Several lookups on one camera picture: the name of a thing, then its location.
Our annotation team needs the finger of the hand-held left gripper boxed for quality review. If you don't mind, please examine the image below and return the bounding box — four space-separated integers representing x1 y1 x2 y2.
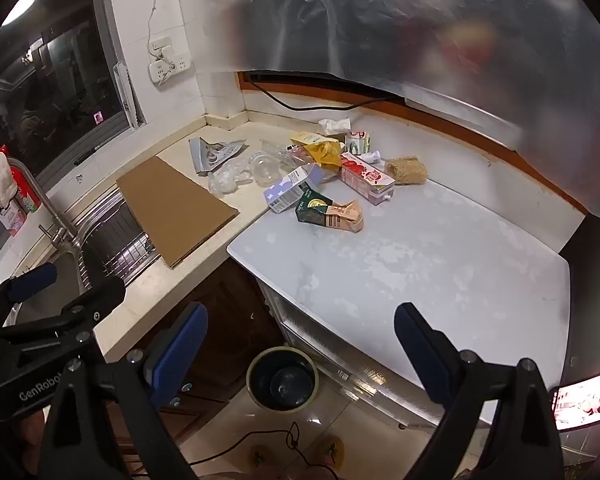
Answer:
0 276 127 357
0 261 59 328

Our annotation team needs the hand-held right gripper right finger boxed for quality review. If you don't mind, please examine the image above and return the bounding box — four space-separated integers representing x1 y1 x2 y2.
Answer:
394 301 566 480

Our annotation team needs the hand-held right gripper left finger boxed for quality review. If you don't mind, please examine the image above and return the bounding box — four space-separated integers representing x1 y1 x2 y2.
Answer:
37 301 210 480

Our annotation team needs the round trash bin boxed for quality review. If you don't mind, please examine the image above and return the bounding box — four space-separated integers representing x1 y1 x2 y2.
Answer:
246 346 321 413

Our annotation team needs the clear plastic bag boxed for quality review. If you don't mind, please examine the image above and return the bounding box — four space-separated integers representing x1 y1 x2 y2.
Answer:
207 157 253 198

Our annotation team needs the silver foil printed packet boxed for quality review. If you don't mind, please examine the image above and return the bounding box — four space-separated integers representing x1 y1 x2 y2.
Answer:
188 137 248 177

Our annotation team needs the steel drain basket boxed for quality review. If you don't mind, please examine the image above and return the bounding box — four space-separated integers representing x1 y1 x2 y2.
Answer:
80 200 156 281

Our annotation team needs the dark wooden cabinet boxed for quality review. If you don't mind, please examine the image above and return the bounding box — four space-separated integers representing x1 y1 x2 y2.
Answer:
105 255 291 456

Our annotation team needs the steel sink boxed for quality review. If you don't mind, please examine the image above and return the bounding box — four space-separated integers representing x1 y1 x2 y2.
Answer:
0 182 163 341

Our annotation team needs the white appliance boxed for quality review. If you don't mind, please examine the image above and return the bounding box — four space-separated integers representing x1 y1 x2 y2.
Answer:
255 280 481 431

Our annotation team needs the red bottle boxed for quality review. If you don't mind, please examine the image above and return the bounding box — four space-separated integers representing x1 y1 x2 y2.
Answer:
0 144 43 237

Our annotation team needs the steel faucet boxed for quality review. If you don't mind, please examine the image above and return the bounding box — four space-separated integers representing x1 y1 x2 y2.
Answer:
0 157 81 261

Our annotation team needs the brown cardboard sheet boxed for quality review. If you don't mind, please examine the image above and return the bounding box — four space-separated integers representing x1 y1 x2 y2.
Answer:
116 155 241 268

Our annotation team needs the dark green drink carton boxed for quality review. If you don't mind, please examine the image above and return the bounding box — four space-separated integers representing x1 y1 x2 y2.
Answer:
294 187 366 234

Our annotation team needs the lit picture screen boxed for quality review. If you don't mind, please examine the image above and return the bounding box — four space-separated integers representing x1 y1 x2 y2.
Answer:
550 367 600 431

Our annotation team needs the tan loofah sponge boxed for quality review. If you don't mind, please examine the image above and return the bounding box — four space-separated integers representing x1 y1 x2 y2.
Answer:
384 156 429 187

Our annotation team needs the red white carton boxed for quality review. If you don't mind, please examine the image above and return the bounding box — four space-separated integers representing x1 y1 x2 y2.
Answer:
339 151 397 207

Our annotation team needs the blue white carton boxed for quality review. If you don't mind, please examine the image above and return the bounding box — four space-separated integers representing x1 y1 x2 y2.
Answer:
262 162 326 215

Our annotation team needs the clear plastic container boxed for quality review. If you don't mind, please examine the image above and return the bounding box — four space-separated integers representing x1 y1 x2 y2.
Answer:
249 150 283 188

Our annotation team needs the dark glass window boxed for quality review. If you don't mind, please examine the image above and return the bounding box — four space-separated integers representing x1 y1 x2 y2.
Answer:
0 0 136 181

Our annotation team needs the yellow crumpled packet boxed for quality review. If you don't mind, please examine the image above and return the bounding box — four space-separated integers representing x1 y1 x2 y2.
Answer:
302 140 343 171

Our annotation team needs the red white green packet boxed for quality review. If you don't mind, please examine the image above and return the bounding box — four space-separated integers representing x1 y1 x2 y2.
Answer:
344 129 372 156

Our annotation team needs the pale yellow box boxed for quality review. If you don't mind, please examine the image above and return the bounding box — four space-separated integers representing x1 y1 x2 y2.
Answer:
289 131 341 148

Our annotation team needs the white crumpled bag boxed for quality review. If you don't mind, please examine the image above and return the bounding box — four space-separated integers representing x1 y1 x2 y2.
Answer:
318 117 352 137

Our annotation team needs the translucent plastic film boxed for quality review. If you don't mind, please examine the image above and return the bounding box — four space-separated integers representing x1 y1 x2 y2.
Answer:
230 0 600 221

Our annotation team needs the black floor cable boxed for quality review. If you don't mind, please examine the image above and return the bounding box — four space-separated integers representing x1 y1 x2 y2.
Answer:
130 420 341 480

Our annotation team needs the orange wooden window frame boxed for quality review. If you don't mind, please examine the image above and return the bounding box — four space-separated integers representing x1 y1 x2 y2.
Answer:
237 71 588 213

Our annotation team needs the white wall cable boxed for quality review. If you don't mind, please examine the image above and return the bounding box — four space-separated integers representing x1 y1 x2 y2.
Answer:
146 0 162 43

